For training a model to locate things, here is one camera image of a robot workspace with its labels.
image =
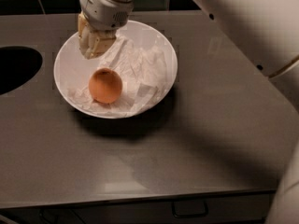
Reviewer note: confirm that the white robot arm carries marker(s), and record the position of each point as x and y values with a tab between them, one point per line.
266	31

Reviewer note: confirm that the white bowl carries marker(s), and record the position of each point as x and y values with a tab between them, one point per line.
71	68

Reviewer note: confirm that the orange fruit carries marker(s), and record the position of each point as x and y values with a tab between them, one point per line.
105	86

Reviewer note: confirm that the black drawer handle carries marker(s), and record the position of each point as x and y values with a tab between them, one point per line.
189	209

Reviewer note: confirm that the white crumpled paper towel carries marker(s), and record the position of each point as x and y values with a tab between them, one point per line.
144	80

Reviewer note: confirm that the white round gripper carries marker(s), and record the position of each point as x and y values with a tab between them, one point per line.
103	16

